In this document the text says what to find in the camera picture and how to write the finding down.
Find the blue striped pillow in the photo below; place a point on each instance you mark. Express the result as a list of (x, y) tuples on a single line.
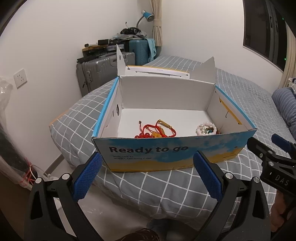
[(284, 100)]

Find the person's right hand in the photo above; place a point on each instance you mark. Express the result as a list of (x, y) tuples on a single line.
[(281, 204)]

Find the beige curtain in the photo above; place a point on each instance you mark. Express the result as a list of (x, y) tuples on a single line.
[(157, 24)]

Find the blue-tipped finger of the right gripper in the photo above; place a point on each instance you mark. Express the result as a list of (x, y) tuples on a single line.
[(281, 142)]

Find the red cord bracelet gold tube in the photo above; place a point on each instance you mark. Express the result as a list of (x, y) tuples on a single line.
[(160, 125)]

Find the grey hard-shell suitcase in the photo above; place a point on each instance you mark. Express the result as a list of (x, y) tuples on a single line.
[(97, 72)]

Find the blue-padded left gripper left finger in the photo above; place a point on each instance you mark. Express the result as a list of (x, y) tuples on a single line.
[(84, 175)]

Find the grey checked bed sheet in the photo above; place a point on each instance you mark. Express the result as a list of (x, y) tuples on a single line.
[(178, 193)]

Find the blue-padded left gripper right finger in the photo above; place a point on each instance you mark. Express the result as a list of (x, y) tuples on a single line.
[(210, 174)]

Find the teal suitcase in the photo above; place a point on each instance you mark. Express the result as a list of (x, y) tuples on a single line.
[(141, 51)]

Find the teal cloth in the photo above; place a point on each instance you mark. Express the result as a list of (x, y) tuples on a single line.
[(152, 49)]

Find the white wall socket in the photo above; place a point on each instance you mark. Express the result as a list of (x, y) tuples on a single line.
[(20, 78)]

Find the blue yellow cardboard box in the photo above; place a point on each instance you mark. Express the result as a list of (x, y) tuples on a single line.
[(205, 118)]

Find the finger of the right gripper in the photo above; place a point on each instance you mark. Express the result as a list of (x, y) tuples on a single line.
[(258, 148)]

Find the dark window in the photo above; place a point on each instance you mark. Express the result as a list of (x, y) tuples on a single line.
[(265, 31)]

